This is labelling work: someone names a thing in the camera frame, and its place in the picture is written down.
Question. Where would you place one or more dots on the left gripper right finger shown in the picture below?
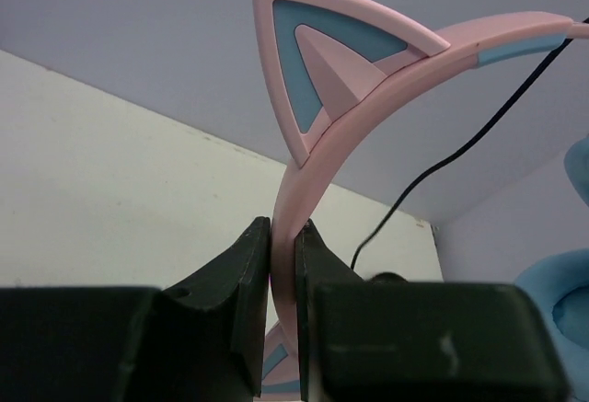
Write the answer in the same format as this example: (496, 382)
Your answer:
(361, 340)

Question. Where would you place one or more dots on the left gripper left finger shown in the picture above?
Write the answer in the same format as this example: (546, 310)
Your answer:
(201, 339)

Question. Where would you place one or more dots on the pink blue cat-ear headphones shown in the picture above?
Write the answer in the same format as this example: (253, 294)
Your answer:
(334, 70)

